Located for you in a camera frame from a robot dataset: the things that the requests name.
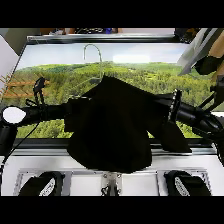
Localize stack of brown clothes hangers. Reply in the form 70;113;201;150
0;75;52;99

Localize grey garment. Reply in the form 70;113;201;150
177;28;218;76

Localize brown garment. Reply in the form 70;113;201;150
207;30;224;83

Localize black long-sleeved shirt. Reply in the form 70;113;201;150
63;75;194;175

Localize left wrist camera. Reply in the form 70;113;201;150
32;76;48;105

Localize pale thin clothes hanger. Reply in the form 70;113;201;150
82;43;104;84

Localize black cable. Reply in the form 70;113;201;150
0;126;38;169

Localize black garment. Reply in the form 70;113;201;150
194;55;224;76

